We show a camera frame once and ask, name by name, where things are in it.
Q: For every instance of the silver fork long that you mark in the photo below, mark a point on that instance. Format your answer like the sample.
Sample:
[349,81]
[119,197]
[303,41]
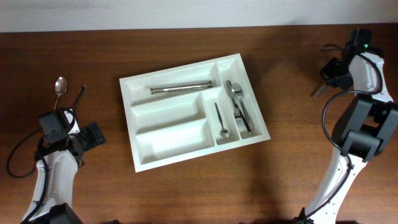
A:
[233,90]

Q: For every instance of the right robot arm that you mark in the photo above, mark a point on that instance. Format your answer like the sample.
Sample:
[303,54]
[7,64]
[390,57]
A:
[363,130]

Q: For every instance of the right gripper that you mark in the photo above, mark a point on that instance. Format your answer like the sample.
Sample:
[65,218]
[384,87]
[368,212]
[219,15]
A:
[342,83]

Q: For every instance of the white plastic cutlery tray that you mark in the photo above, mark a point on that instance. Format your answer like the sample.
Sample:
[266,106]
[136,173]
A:
[166,128]

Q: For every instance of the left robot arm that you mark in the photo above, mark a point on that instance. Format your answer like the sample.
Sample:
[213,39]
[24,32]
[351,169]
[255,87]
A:
[58,157]

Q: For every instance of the small dark-handled spoon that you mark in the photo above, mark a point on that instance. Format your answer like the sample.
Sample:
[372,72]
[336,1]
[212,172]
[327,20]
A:
[320,90]

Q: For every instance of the small silver teaspoon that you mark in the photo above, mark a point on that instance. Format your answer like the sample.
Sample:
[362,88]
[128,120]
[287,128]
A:
[223,132]

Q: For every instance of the silver spoon dark handle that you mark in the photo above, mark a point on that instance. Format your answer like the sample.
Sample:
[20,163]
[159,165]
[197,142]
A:
[79,97]

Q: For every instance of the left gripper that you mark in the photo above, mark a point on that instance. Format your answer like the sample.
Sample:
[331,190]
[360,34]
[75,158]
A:
[93,138]

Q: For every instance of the silver fork short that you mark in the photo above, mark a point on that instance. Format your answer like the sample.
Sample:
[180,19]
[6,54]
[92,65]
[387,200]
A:
[238,117]

